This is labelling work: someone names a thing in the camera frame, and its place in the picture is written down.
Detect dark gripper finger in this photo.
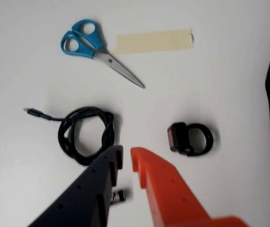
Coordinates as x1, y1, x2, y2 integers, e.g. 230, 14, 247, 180
28, 145, 124, 227

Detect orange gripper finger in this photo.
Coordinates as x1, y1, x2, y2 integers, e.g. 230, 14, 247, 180
130, 147, 248, 227

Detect black AAA battery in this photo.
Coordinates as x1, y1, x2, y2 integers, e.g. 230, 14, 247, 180
110, 188, 129, 206

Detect wide beige masking tape strip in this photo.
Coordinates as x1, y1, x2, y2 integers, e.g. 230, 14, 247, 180
114, 28, 196, 55

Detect black ring clip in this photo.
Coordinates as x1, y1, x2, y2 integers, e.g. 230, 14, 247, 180
167, 122, 214, 157

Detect black braided USB cable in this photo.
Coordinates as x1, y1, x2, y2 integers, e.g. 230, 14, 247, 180
23, 105, 117, 166

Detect blue handled scissors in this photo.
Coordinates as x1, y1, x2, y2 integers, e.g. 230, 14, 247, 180
59, 18, 146, 89

